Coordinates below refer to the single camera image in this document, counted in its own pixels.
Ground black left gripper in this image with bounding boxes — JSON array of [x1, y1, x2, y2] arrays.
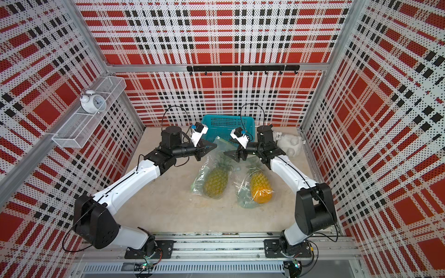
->
[[173, 139, 217, 162]]

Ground clear zip-top bag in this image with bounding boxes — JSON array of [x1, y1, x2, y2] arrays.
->
[[191, 136, 235, 199], [234, 157, 272, 209]]

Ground green-yellow pineapple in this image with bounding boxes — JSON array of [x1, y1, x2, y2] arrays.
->
[[203, 157, 232, 199]]

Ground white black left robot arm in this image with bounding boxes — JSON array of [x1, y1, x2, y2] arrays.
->
[[72, 122, 217, 250]]

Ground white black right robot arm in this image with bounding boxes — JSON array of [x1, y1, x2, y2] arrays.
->
[[232, 125, 337, 246]]

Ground orange-yellow pineapple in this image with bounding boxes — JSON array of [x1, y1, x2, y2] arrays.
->
[[249, 167, 273, 204]]

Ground teal plastic basket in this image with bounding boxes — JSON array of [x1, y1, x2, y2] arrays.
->
[[202, 115, 256, 142]]

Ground white plush dog toy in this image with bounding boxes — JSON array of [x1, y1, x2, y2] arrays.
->
[[273, 132, 303, 157]]

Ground white alarm clock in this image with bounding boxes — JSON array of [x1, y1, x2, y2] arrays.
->
[[80, 90, 107, 114]]

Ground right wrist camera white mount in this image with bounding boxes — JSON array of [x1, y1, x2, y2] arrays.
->
[[230, 127, 250, 149]]

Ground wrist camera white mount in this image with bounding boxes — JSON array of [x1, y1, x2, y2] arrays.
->
[[230, 127, 250, 149], [191, 122, 208, 147]]

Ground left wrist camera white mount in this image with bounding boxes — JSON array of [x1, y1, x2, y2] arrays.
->
[[191, 122, 208, 147]]

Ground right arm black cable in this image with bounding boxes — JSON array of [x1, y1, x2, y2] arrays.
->
[[239, 102, 267, 132]]

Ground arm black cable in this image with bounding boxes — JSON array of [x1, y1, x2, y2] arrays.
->
[[160, 105, 192, 140], [239, 102, 267, 132]]

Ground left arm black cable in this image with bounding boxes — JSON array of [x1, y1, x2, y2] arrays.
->
[[160, 105, 192, 140]]

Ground black wall hook rail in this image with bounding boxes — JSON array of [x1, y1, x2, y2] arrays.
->
[[186, 64, 301, 74]]

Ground clear wire wall shelf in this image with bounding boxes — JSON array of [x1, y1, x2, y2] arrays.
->
[[52, 75, 126, 148]]

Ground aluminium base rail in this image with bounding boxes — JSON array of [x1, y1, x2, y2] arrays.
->
[[69, 232, 367, 278]]

